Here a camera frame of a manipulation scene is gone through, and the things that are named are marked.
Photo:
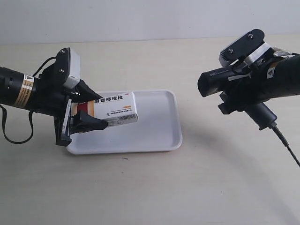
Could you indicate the white red medicine box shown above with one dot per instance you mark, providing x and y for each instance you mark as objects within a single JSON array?
[{"x": 117, "y": 108}]

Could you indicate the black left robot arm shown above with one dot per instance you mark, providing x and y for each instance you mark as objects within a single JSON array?
[{"x": 18, "y": 90}]

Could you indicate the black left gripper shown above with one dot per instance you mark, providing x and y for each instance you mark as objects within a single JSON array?
[{"x": 55, "y": 92}]

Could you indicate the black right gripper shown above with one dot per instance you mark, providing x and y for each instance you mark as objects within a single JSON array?
[{"x": 241, "y": 88}]

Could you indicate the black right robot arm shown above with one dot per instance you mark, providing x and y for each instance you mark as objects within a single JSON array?
[{"x": 278, "y": 78}]

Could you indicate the black handheld barcode scanner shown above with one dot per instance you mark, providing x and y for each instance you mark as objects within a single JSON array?
[{"x": 261, "y": 114}]

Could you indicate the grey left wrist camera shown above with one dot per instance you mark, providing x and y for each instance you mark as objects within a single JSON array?
[{"x": 70, "y": 66}]

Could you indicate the white plastic tray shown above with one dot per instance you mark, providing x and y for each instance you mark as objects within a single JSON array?
[{"x": 157, "y": 129}]

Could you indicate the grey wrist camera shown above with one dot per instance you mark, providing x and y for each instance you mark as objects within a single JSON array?
[
  {"x": 241, "y": 47},
  {"x": 70, "y": 66}
]

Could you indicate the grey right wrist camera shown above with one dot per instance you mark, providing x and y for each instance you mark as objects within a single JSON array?
[{"x": 241, "y": 47}]

